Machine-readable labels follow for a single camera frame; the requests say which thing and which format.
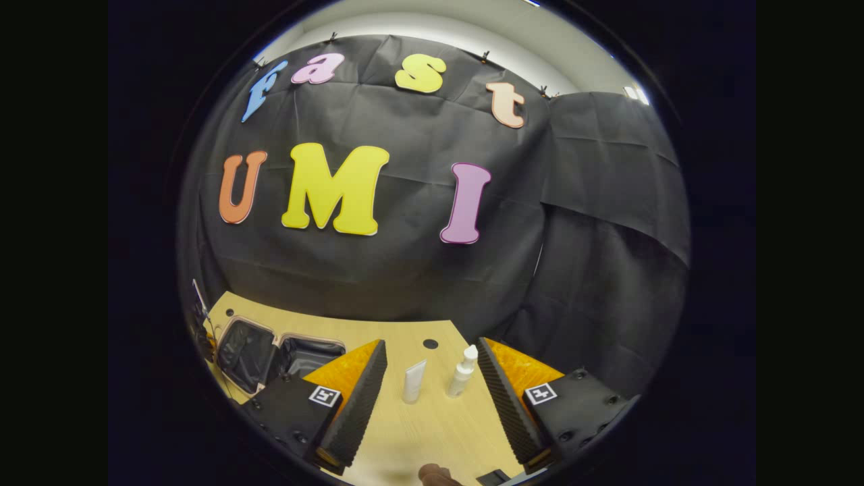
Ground black backdrop cloth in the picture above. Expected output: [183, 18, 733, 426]
[177, 34, 691, 399]

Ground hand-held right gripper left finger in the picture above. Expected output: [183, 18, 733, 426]
[240, 340, 389, 475]

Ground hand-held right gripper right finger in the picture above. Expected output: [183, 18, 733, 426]
[476, 337, 639, 473]

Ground white skin care tube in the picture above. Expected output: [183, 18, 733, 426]
[403, 360, 427, 404]

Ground pink suitcase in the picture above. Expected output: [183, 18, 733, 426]
[215, 316, 346, 396]

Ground white pump bottle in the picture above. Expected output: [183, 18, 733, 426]
[447, 345, 479, 398]

